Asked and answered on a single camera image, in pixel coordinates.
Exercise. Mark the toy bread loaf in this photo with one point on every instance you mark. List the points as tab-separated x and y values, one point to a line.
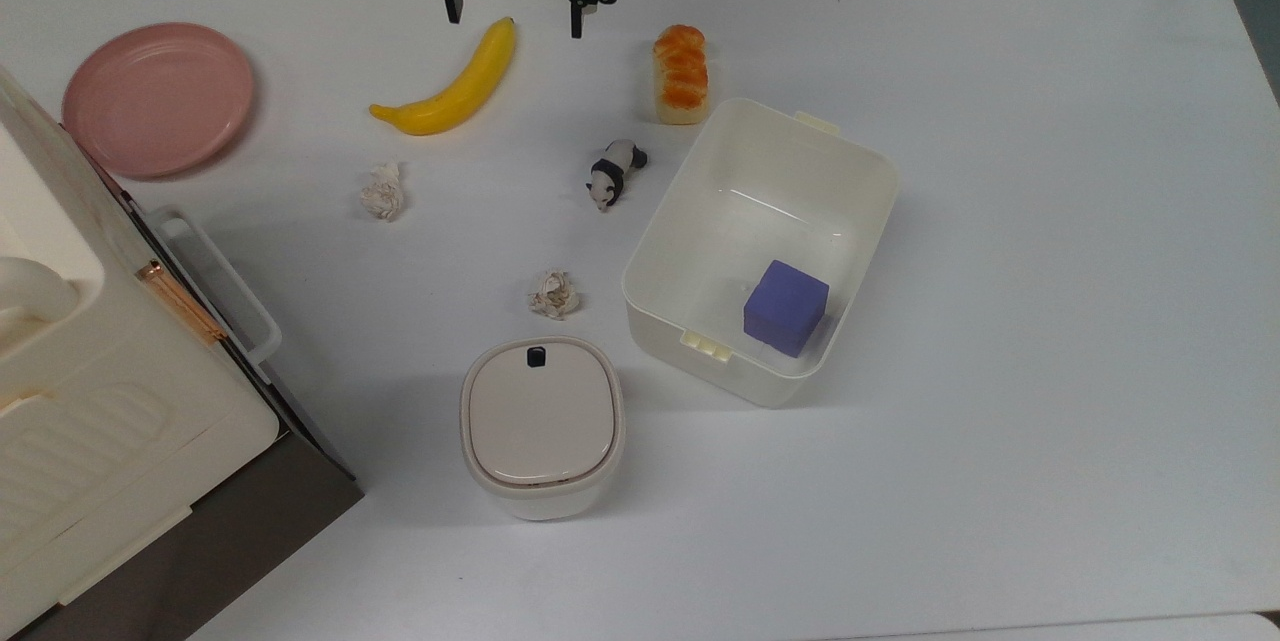
681	73

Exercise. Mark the white toy kitchen appliance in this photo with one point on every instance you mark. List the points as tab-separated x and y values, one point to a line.
110	401

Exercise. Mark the purple foam cube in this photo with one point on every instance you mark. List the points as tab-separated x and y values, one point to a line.
786	307

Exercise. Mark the pink plate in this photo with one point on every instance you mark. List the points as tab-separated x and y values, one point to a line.
158	99

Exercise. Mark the white plastic storage box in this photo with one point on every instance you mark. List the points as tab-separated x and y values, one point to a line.
760	251

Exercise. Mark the yellow banana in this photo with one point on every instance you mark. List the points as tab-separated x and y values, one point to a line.
455	91

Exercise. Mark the crumpled paper ball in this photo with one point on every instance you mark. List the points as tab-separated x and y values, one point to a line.
384	190
553	294

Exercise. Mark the toy panda figure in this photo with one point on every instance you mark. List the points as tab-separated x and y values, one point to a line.
615	173

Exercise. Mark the white lidded trash bin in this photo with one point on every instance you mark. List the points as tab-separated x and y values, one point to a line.
543	426

